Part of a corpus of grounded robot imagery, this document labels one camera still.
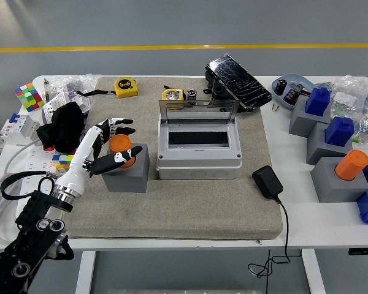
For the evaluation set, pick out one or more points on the white table leg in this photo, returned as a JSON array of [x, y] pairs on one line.
[[314, 272], [85, 272]]

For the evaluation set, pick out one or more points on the clear plastic bag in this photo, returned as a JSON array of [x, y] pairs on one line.
[[64, 81]]

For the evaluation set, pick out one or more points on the small metal clips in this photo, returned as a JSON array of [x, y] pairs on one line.
[[274, 107]]

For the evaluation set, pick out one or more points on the clear plastic parts bags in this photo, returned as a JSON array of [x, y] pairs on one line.
[[352, 95]]

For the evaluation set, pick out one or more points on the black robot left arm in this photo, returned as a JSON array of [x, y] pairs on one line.
[[33, 211]]

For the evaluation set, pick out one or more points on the black table control panel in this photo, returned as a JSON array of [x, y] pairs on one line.
[[363, 251]]

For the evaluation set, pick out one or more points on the black cloth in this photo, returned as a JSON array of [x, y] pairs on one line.
[[62, 128]]

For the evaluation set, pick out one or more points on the blue-grey oval tray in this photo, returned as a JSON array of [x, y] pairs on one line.
[[294, 78]]

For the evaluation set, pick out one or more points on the blue block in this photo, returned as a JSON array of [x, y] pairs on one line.
[[317, 102], [338, 131]]

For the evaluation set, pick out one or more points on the white circuit breaker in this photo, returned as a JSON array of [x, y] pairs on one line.
[[18, 128]]

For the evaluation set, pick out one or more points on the square yellow tape measure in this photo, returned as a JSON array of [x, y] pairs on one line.
[[125, 87]]

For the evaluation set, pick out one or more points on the small colourful puzzle cube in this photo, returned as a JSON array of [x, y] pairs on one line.
[[62, 162]]

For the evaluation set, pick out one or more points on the white purple card box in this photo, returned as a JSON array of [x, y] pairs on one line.
[[56, 101]]

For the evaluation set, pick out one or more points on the grey-brown fabric mat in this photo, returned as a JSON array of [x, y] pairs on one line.
[[187, 208]]

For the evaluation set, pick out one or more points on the large colourful puzzle cube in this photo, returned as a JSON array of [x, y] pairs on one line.
[[29, 97]]

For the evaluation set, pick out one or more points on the black box with cracked lid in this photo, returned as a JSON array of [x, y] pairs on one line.
[[236, 81]]

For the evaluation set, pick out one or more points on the black capacitor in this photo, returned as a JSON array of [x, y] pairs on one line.
[[291, 95], [191, 94], [281, 86]]

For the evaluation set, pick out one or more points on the white power strip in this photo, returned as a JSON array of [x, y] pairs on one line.
[[36, 165]]

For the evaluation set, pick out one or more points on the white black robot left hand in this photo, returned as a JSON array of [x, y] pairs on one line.
[[76, 165]]

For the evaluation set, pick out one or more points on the small silver metal part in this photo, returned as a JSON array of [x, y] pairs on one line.
[[297, 86]]

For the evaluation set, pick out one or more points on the transparent hinged box lid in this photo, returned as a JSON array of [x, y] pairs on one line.
[[199, 113]]

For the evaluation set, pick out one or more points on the grey block with round hole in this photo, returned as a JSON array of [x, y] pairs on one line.
[[128, 180]]

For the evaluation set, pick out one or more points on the silver pen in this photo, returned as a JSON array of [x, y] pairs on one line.
[[45, 90]]

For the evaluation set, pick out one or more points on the round yellow tape measure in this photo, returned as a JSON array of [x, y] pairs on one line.
[[171, 94]]

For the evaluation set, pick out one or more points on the grey electrical enclosure box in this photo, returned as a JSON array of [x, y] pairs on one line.
[[199, 167]]

